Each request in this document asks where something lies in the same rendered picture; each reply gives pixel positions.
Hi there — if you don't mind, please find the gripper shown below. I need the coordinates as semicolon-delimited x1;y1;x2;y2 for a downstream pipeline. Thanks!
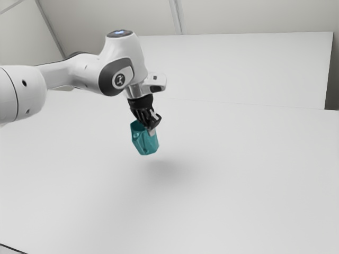
127;95;163;137

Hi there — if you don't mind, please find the teal faceted mug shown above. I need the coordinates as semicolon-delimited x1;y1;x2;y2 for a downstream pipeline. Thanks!
129;120;160;156

